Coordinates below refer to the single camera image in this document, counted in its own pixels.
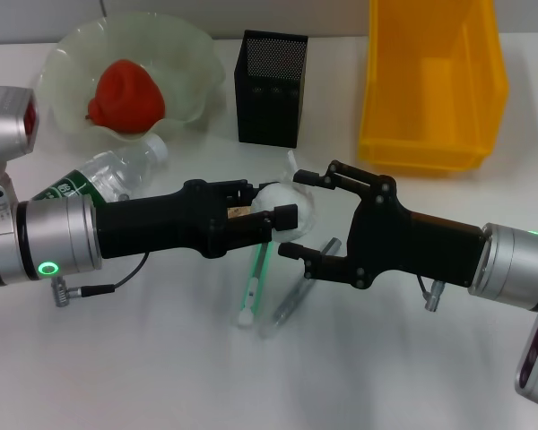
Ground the gripper silver connector cable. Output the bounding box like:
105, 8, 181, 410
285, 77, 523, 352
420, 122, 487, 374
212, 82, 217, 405
49, 250, 152, 308
416, 273, 447, 313

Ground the black mesh pen holder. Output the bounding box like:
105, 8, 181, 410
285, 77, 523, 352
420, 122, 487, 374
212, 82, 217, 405
232, 30, 309, 149

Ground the right gripper silver connector cable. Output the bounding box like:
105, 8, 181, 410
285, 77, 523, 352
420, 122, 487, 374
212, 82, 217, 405
416, 273, 447, 313

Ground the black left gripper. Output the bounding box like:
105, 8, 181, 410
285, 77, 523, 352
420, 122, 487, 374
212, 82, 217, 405
92, 177, 300, 260

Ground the red-orange fruit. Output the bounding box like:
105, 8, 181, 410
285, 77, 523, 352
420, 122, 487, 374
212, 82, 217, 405
85, 59, 167, 135

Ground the yellow plastic bin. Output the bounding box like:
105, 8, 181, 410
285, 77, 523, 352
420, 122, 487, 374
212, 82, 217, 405
357, 0, 510, 174

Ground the silver left wrist depth camera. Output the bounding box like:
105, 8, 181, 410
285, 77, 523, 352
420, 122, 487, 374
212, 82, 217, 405
0, 86, 41, 180

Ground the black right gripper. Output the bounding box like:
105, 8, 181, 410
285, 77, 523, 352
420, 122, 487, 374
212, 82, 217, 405
277, 159, 486, 291

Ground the green utility knife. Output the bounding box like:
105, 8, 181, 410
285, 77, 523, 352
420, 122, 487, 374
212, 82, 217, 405
236, 241, 274, 330

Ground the grey marker pen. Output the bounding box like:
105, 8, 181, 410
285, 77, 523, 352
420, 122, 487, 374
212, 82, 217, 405
258, 236, 343, 340

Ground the white paper ball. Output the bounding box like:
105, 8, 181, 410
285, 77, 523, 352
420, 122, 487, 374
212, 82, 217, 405
249, 150, 317, 243

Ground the left gripper silver connector cable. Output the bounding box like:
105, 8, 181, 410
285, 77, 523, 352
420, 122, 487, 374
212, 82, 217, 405
49, 250, 152, 308

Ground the clear water bottle green label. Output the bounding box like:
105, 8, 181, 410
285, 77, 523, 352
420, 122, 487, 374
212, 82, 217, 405
30, 133, 169, 207

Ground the pale green glass fruit plate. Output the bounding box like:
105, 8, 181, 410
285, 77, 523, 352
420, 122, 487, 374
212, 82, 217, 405
35, 11, 228, 147

